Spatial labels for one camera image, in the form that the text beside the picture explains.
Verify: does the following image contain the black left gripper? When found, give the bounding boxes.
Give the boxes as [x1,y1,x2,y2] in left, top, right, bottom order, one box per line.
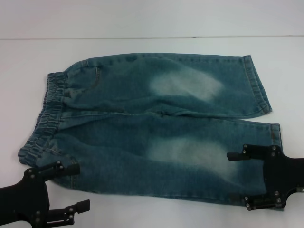
[0,161,91,228]

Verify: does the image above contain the blue denim shorts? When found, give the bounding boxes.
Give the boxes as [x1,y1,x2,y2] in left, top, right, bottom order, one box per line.
[18,54,285,216]

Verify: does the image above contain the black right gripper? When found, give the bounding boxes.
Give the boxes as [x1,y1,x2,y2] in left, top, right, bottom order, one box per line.
[227,143,304,214]

